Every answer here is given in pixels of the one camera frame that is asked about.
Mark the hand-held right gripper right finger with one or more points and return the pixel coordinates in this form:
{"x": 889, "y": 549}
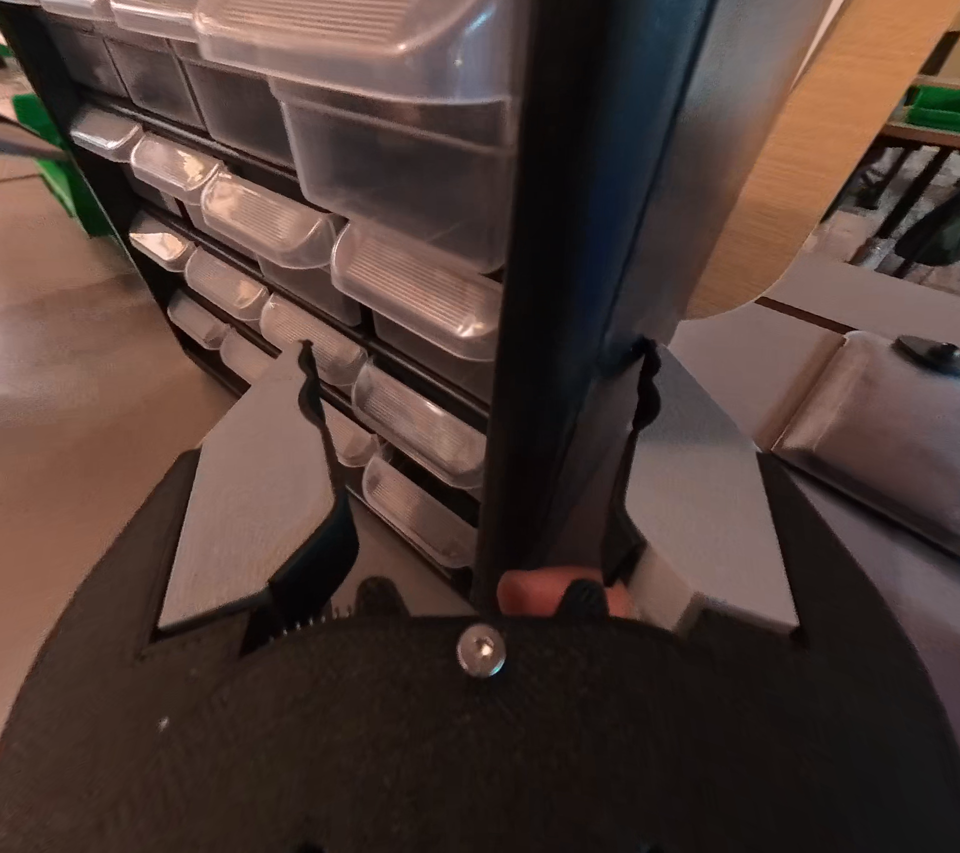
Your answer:
{"x": 701, "y": 493}

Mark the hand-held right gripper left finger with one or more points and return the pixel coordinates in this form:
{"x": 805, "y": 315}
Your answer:
{"x": 240, "y": 493}

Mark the set of small clear drawers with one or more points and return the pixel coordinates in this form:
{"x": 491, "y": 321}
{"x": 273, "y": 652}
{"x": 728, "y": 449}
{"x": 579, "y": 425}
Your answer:
{"x": 420, "y": 283}

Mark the black drawer cabinet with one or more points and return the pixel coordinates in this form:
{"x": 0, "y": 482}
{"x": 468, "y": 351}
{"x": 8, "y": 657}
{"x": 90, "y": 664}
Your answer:
{"x": 570, "y": 193}

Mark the small black clip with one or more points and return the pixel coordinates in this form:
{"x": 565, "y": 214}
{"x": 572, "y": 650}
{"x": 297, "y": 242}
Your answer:
{"x": 926, "y": 352}

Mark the green plastic bin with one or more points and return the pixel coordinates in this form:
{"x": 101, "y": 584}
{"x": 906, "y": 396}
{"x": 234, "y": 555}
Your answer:
{"x": 71, "y": 193}

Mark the wood-edged divider panel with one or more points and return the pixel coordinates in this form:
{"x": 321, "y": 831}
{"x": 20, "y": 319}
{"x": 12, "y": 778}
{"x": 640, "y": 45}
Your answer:
{"x": 810, "y": 140}

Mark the small green bin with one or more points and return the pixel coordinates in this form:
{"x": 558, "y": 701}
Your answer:
{"x": 934, "y": 110}

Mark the dark metal table frame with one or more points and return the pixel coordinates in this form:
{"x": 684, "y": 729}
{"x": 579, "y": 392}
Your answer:
{"x": 919, "y": 189}

